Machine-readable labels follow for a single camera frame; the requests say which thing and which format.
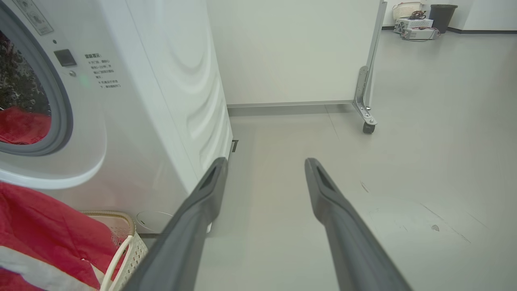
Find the white front-load washing machine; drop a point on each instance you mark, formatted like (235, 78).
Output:
(141, 101)

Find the white woven storage basket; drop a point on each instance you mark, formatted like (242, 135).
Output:
(406, 10)

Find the white partition panel on casters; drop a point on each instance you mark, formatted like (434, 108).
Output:
(291, 52)

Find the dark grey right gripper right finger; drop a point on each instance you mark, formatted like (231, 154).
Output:
(351, 242)

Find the white electronics box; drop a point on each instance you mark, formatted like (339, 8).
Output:
(420, 34)
(416, 23)

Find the red and white clothes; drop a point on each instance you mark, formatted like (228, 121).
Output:
(20, 125)

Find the cream perforated laundry basket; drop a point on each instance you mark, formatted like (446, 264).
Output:
(135, 250)

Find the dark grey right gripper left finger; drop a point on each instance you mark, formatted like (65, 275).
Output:
(181, 242)

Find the red garment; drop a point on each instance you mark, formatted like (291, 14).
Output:
(48, 226)

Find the black trash bin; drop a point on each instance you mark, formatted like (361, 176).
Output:
(442, 18)

